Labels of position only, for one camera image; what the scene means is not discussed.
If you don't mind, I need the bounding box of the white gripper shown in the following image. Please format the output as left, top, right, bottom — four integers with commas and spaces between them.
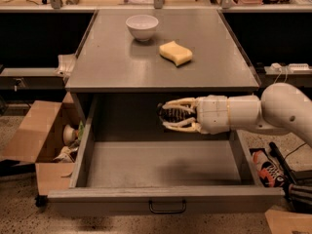
162, 96, 229, 135

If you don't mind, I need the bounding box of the black rxbar chocolate bar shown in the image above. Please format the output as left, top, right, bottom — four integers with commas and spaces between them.
157, 103, 196, 125

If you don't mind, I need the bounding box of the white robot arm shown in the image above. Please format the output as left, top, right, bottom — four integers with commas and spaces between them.
157, 83, 312, 145

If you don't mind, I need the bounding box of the grey open top drawer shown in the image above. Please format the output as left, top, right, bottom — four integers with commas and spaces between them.
49, 94, 284, 216

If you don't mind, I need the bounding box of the grey cabinet counter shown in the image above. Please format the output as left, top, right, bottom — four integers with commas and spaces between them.
64, 8, 261, 121

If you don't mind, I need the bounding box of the yellow sponge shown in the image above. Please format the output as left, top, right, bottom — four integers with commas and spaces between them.
159, 41, 193, 66

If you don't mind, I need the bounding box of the black pole on floor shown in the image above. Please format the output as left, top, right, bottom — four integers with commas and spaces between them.
269, 142, 297, 184

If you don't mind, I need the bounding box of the white ceramic bowl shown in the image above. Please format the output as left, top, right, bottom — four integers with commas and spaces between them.
126, 15, 159, 41

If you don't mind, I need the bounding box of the orange white sneaker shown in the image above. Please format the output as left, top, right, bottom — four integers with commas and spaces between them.
252, 150, 285, 187

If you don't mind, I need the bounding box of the white power strip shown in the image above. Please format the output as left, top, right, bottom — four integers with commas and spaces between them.
288, 63, 312, 73

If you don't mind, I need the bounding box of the white round object in box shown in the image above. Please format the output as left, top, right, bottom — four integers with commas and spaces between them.
62, 125, 77, 145

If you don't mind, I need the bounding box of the cardboard piece bottom right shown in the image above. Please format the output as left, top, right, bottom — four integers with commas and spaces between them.
265, 210, 312, 234

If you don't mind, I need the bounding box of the brown cardboard box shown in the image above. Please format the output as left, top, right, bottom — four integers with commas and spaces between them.
3, 93, 80, 196

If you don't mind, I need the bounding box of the black drawer handle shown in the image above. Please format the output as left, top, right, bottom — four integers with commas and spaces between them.
148, 200, 186, 215

